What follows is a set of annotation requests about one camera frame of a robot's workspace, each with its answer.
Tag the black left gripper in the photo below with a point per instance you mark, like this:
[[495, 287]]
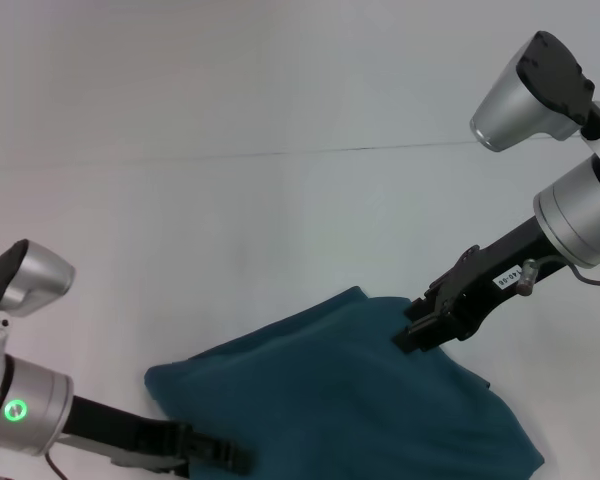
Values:
[[120, 430]]

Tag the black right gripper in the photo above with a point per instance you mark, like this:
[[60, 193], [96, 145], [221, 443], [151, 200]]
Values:
[[495, 285]]

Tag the teal blue t-shirt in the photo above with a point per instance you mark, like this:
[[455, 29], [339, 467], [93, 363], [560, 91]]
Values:
[[330, 390]]

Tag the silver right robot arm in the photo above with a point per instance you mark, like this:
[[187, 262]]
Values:
[[580, 220]]

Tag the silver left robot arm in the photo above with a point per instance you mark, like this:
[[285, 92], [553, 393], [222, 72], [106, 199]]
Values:
[[15, 400]]

